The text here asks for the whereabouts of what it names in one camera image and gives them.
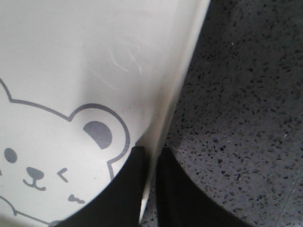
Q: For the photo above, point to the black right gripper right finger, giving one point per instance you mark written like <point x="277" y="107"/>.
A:
<point x="180" y="203"/>

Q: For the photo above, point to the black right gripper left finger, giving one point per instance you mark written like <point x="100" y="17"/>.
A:
<point x="119" y="205"/>

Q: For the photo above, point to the white bear print tray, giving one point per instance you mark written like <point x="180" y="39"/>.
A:
<point x="81" y="83"/>

